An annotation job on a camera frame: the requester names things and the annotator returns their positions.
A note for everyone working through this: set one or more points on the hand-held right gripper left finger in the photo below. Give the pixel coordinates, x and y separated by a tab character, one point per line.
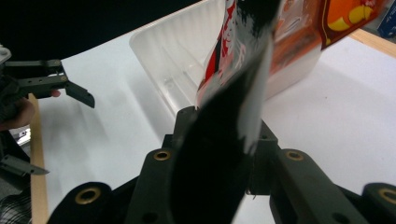
152	186

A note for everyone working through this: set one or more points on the clear plastic bin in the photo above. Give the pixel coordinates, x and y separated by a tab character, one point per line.
174	49

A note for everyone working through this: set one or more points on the black and red snack packet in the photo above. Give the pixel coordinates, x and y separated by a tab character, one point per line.
218	140

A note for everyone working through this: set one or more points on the white table mat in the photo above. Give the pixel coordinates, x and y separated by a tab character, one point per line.
342	109

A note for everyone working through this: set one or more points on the large orange snack packet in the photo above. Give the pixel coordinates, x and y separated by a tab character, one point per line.
295	40

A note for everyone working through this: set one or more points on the aluminium rail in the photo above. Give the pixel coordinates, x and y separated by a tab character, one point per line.
21	137

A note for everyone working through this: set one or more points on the black curtain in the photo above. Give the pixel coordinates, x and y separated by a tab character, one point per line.
77	21

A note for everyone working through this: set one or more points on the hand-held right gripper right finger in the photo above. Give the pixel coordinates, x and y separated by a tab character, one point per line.
299	186

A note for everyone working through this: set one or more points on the blue carton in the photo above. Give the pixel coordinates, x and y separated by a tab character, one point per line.
387	21

